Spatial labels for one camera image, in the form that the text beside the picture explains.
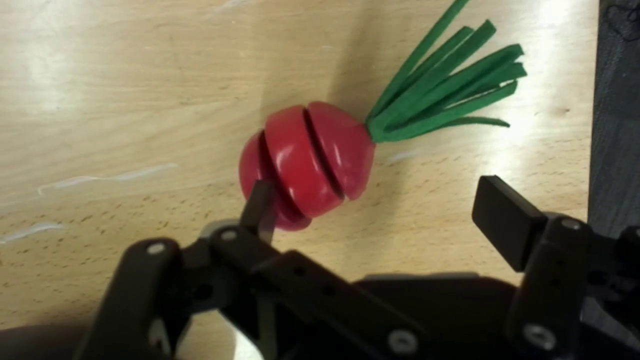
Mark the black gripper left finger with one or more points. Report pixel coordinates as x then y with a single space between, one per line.
256 210

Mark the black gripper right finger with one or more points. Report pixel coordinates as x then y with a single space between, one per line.
506 222

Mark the red toy radish green leaves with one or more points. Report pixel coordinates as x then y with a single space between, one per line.
307 161

